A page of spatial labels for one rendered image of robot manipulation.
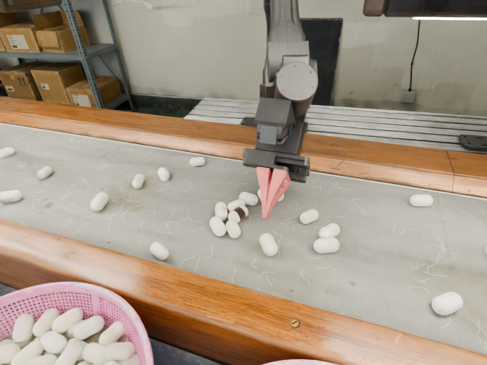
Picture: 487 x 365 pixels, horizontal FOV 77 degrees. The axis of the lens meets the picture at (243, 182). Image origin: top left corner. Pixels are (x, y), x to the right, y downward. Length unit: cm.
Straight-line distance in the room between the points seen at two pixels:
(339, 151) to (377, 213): 16
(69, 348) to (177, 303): 12
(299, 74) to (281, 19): 16
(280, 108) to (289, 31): 19
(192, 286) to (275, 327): 11
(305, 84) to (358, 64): 207
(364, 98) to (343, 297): 225
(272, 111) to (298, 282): 22
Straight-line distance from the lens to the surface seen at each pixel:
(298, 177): 50
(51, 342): 43
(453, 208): 60
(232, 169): 61
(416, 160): 66
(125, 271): 43
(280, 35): 57
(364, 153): 64
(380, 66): 252
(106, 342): 41
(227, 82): 268
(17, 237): 55
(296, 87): 44
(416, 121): 107
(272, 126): 40
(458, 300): 44
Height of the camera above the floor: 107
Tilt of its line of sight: 36 degrees down
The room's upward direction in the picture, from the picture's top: 2 degrees counter-clockwise
